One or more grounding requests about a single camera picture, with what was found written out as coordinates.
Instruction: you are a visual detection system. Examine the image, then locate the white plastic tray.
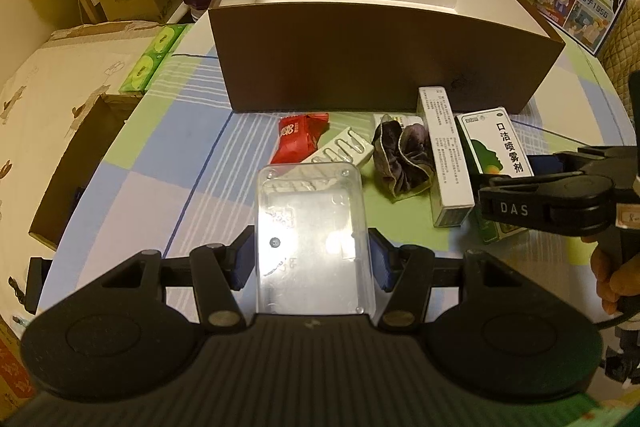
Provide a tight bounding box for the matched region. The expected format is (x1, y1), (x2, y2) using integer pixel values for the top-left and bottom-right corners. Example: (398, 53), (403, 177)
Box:
(300, 127), (375, 168)

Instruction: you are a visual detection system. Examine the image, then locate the person's right hand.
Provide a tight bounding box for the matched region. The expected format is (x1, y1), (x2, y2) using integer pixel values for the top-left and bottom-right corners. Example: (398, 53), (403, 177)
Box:
(590, 248), (640, 314)

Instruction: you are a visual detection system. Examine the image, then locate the black cable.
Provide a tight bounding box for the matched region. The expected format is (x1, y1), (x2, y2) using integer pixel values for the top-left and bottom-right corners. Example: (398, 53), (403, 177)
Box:
(592, 311), (640, 332)

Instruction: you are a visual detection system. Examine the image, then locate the dark velvet scrunchie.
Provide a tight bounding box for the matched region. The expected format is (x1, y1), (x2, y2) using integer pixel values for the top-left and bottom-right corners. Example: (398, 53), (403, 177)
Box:
(371, 113), (436, 198)

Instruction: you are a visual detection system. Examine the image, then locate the open dark cardboard box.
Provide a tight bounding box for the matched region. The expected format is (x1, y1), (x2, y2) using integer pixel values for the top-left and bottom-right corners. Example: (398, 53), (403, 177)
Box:
(27, 94), (143, 253)

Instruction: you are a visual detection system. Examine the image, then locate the green tissue multipack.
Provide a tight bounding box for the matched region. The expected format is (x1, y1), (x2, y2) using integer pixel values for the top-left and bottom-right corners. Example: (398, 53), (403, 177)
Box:
(120, 24), (189, 96)

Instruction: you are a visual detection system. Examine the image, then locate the clear plastic box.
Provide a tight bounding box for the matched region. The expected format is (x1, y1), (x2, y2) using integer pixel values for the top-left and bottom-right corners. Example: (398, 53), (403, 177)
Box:
(255, 164), (377, 315)

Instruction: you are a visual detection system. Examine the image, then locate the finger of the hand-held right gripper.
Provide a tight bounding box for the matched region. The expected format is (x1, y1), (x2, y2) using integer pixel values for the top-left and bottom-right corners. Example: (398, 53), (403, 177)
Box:
(530, 145), (633, 179)

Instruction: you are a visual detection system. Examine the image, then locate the white tall carton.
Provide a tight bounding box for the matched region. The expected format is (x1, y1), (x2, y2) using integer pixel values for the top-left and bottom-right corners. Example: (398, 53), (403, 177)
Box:
(417, 87), (476, 228)

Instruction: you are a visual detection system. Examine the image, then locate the brown storage box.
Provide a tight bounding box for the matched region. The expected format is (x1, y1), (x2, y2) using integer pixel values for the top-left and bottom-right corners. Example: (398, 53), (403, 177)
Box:
(207, 0), (566, 115)

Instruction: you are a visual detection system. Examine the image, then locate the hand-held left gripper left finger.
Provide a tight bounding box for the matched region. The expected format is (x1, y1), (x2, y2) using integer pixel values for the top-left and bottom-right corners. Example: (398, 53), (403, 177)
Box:
(101, 226), (257, 336)

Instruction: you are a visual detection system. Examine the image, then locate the beige quilted cushion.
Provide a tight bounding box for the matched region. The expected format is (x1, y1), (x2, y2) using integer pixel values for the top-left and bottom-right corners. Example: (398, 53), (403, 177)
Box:
(597, 1), (640, 118)

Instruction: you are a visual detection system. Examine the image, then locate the green white spray carton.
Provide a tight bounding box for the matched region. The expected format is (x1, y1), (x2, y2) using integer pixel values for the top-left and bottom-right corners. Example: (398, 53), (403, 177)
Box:
(455, 107), (532, 244)

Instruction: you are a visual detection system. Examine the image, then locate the black object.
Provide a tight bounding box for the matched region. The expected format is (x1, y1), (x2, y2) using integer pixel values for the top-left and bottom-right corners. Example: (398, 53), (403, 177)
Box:
(25, 257), (52, 316)

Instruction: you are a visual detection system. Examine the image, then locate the orange printed carton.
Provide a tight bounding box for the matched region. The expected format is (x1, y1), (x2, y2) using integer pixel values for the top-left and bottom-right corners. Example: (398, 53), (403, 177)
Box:
(0, 314), (39, 413)

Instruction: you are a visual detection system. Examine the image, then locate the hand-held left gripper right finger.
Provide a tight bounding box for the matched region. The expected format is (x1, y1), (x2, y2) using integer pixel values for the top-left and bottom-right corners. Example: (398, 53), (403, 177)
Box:
(368, 228), (527, 333)

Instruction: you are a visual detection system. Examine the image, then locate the red snack packet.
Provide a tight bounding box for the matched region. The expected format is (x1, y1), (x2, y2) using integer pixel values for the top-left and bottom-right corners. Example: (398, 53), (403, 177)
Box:
(270, 112), (331, 165)

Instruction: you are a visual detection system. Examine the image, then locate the beige printed blanket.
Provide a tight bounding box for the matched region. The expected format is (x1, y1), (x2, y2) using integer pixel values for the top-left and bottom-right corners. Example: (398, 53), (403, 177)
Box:
(0, 24), (166, 323)

